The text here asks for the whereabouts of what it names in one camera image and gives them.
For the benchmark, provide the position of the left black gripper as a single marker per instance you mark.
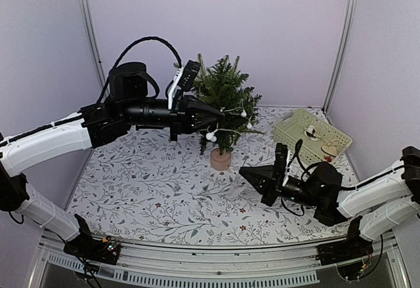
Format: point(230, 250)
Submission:
point(183, 115)

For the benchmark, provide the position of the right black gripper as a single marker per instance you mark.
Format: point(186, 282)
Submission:
point(260, 178)

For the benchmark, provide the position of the white ball light garland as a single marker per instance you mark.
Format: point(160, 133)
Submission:
point(236, 122)

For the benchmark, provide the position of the small green christmas tree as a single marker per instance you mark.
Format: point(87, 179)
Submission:
point(223, 85)

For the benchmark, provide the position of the black white cotton ornament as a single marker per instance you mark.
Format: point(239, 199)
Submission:
point(310, 132)

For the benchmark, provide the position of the pale green plastic basket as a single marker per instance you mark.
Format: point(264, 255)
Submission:
point(291, 128)

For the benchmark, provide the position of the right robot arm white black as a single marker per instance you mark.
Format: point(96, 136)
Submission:
point(381, 202)

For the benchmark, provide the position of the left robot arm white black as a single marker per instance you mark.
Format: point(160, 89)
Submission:
point(37, 163)

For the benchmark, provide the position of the wooden heart ornament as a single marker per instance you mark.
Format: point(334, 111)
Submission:
point(331, 149)

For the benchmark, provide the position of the floral white tablecloth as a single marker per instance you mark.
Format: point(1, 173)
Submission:
point(145, 187)

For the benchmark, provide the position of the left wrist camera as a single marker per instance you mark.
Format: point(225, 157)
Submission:
point(182, 82)

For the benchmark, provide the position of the front aluminium rail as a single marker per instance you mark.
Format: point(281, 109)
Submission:
point(149, 264)

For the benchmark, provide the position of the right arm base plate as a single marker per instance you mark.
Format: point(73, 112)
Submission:
point(340, 251)

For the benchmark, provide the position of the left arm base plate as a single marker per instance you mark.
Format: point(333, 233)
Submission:
point(106, 250)

